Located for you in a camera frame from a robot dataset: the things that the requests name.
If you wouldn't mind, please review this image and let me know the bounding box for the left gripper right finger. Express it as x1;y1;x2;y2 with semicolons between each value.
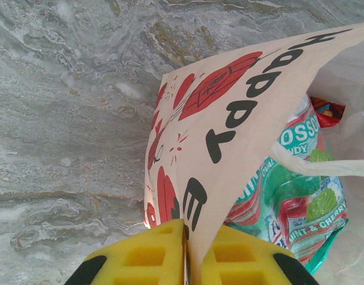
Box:
199;227;321;285

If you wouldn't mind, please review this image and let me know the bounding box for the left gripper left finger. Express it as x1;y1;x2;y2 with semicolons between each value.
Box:
64;218;188;285

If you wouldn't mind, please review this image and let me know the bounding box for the teal mint cherry candy bag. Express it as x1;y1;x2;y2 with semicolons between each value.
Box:
223;94;349;274

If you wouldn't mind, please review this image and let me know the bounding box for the red and white paper bag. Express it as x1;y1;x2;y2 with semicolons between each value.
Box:
143;22;364;285

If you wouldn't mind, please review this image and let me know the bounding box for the red snack bag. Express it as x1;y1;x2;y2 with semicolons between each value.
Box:
309;95;347;128

